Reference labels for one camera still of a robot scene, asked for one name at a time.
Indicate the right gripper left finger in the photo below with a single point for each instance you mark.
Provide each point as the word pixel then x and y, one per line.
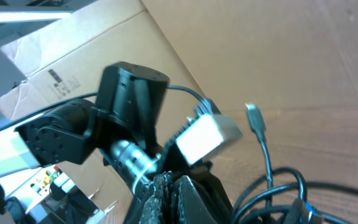
pixel 155 208

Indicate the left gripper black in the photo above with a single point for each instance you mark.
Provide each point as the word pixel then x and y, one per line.
pixel 143 169

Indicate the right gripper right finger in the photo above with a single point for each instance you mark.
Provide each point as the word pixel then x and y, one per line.
pixel 194 204

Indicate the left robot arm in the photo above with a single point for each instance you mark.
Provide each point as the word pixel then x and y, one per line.
pixel 124 115

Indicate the brown cardboard box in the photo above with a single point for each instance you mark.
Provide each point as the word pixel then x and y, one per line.
pixel 66 59

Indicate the ceiling light fixture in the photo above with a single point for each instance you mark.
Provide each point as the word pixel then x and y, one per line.
pixel 32 16

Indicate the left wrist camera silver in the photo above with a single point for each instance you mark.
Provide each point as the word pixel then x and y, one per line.
pixel 206 137

